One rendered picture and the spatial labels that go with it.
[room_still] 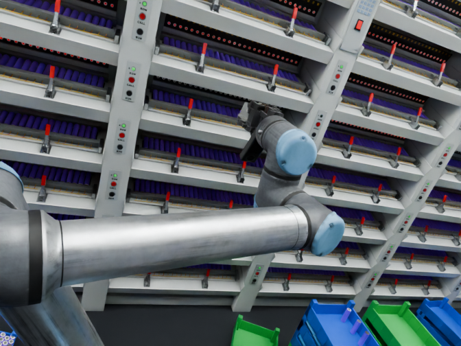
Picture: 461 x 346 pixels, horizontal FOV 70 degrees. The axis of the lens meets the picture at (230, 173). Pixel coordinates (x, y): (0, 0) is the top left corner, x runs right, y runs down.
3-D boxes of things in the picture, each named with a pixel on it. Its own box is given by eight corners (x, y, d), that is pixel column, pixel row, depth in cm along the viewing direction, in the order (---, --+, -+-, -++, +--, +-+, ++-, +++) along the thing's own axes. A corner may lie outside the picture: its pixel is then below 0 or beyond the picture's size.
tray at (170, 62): (308, 113, 127) (327, 82, 118) (148, 73, 106) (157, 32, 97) (293, 85, 141) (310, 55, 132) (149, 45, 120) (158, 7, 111)
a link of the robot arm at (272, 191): (270, 232, 74) (285, 182, 69) (243, 206, 82) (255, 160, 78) (301, 227, 79) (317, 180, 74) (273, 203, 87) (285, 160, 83)
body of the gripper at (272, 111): (273, 104, 95) (291, 116, 84) (263, 132, 98) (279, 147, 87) (249, 98, 92) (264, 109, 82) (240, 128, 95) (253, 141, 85)
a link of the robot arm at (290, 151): (274, 177, 70) (287, 132, 67) (254, 155, 81) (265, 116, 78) (312, 180, 73) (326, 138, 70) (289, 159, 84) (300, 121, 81)
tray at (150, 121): (291, 158, 134) (302, 140, 128) (137, 128, 113) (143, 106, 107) (278, 127, 148) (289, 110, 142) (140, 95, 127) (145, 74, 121)
